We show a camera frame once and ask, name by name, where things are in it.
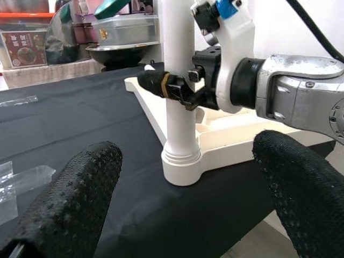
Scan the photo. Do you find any clear tape patch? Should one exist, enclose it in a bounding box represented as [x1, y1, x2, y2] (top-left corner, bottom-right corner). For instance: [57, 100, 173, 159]
[0, 160, 56, 226]

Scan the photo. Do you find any black cable with blue plug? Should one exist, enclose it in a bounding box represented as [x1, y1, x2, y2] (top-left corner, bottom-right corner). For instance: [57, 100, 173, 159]
[214, 0, 344, 64]

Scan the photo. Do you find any patterned green bag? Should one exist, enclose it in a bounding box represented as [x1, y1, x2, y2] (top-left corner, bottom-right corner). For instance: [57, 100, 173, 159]
[44, 0, 81, 65]

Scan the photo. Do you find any clear box with orange lid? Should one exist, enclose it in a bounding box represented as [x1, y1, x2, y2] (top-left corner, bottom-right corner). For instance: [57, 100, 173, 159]
[0, 12, 56, 69]

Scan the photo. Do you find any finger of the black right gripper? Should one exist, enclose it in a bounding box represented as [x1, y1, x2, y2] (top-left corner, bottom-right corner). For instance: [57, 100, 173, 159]
[137, 70, 171, 99]

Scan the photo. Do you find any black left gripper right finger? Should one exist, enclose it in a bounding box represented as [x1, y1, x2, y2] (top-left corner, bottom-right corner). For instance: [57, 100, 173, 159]
[252, 130, 344, 258]

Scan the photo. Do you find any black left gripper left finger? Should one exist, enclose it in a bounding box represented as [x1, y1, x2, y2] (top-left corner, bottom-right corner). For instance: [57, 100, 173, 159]
[0, 140, 123, 258]

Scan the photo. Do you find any black tablecloth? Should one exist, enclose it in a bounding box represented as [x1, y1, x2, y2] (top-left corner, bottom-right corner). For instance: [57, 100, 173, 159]
[0, 61, 336, 258]

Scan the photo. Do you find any black wok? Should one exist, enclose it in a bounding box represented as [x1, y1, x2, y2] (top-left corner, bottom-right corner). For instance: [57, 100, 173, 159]
[85, 42, 155, 72]

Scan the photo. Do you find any white plastic children table top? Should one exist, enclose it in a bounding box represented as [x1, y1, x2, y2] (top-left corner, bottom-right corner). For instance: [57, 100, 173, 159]
[124, 76, 302, 187]

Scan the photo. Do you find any teal plastic bowl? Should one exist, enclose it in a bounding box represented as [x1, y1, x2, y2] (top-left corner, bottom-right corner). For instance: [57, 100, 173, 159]
[94, 0, 135, 20]

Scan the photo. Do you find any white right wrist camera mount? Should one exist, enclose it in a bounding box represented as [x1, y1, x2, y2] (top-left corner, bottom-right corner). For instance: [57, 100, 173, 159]
[190, 0, 255, 113]

